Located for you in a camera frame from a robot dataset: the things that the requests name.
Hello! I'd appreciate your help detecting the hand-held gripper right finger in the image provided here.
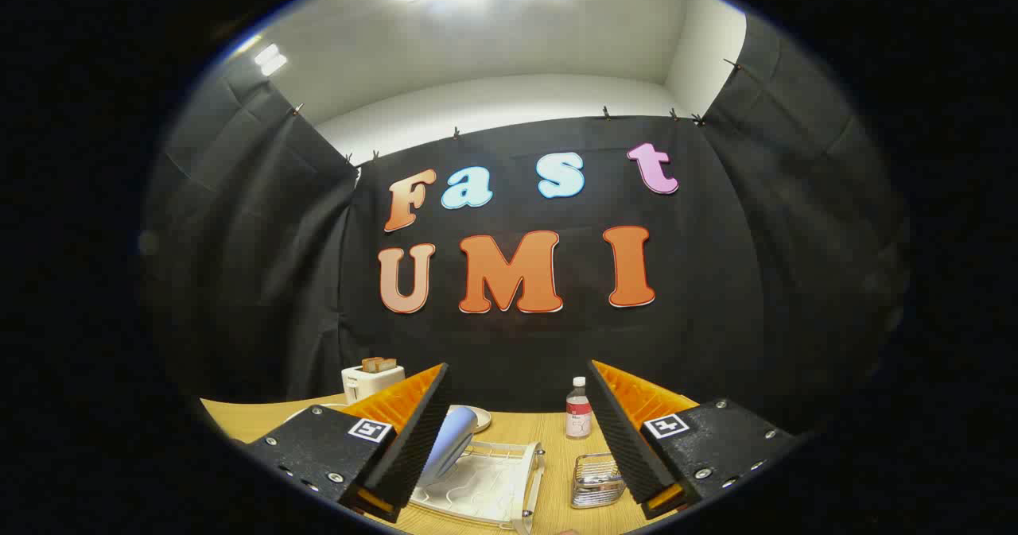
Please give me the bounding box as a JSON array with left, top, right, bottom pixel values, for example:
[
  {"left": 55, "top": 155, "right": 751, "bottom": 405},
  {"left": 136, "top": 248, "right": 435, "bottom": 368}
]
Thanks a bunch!
[{"left": 586, "top": 359, "right": 798, "bottom": 520}]

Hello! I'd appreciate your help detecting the metal wire basket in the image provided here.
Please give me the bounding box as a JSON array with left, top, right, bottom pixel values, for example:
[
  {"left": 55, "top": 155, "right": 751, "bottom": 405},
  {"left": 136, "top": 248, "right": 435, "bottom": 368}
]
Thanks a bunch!
[{"left": 571, "top": 453, "right": 627, "bottom": 510}]

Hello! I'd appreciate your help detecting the white wire dish rack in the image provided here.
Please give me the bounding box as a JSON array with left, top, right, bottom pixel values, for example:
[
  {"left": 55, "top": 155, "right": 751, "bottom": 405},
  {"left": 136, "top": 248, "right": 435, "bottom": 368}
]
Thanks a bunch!
[{"left": 285, "top": 402, "right": 548, "bottom": 534}]

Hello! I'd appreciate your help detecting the clear bottle with red label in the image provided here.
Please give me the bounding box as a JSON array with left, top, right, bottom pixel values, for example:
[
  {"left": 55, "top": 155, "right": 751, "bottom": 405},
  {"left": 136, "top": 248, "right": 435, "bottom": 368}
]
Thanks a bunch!
[{"left": 565, "top": 376, "right": 593, "bottom": 440}]

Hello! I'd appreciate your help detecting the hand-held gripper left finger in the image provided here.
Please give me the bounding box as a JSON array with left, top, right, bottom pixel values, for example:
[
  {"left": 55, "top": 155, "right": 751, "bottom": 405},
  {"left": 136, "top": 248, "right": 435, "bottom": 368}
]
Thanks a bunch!
[{"left": 243, "top": 362, "right": 452, "bottom": 524}]

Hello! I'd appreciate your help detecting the black backdrop cloth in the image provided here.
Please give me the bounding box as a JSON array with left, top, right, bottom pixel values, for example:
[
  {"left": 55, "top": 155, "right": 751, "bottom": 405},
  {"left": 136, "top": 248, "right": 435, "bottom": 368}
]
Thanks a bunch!
[{"left": 143, "top": 14, "right": 911, "bottom": 440}]

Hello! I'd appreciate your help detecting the small beige oval plate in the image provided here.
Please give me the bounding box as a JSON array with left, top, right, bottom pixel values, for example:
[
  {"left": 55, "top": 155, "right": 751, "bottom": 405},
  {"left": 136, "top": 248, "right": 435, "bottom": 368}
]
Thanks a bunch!
[{"left": 449, "top": 405, "right": 492, "bottom": 433}]

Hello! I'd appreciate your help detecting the white toaster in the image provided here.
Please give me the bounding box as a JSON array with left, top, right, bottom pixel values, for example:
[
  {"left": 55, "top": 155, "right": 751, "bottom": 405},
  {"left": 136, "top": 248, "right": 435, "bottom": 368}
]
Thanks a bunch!
[{"left": 342, "top": 358, "right": 406, "bottom": 405}]

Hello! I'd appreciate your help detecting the blue plate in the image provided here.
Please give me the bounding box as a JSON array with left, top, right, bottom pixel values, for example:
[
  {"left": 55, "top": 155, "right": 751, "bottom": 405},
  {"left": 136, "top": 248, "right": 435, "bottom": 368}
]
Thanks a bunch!
[{"left": 419, "top": 406, "right": 479, "bottom": 487}]

